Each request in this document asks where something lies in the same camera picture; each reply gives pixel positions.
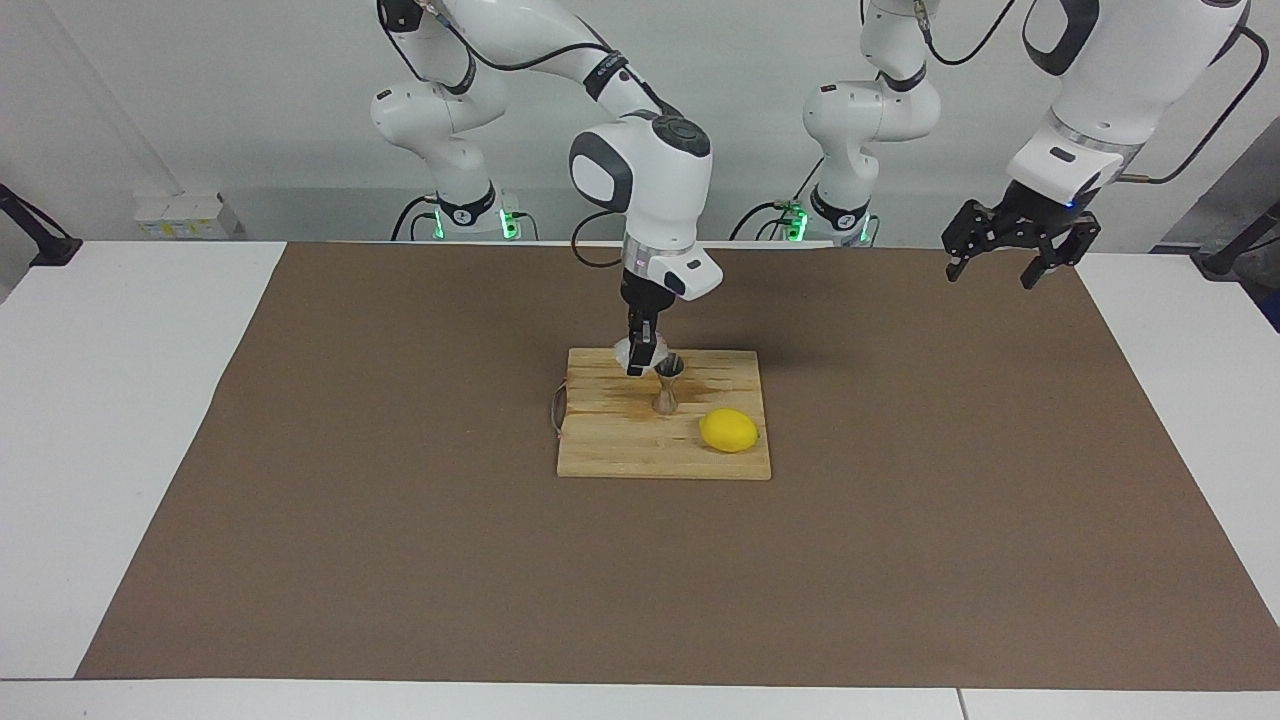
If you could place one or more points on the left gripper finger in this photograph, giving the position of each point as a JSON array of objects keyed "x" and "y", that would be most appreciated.
[
  {"x": 970, "y": 232},
  {"x": 1065, "y": 240}
]

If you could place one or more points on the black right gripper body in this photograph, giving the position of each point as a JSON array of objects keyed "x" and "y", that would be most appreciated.
[{"x": 648, "y": 293}]

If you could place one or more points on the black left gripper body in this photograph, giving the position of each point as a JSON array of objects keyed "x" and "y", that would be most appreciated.
[{"x": 1030, "y": 212}]

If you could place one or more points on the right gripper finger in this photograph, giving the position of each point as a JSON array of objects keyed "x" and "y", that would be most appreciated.
[{"x": 640, "y": 345}]

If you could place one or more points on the small clear glass cup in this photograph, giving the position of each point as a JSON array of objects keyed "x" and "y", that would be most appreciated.
[{"x": 621, "y": 352}]

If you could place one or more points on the steel double jigger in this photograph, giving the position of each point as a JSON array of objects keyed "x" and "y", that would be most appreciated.
[{"x": 667, "y": 400}]

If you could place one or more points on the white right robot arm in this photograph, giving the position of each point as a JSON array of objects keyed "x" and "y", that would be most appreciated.
[{"x": 650, "y": 170}]

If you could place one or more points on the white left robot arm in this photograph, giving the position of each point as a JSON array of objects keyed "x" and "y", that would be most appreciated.
[{"x": 1110, "y": 80}]

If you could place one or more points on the wooden cutting board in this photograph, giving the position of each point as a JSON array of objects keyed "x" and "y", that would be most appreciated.
[{"x": 620, "y": 440}]

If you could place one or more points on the yellow lemon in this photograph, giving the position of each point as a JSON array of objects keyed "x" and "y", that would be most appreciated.
[{"x": 728, "y": 431}]

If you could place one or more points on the black clamp stand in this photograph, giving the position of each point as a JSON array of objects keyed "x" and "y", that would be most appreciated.
[
  {"x": 50, "y": 248},
  {"x": 1222, "y": 262}
]

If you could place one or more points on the brown table mat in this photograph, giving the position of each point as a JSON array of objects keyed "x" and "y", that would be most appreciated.
[{"x": 400, "y": 560}]

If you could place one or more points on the white wall socket box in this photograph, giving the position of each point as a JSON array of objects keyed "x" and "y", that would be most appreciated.
[{"x": 180, "y": 215}]

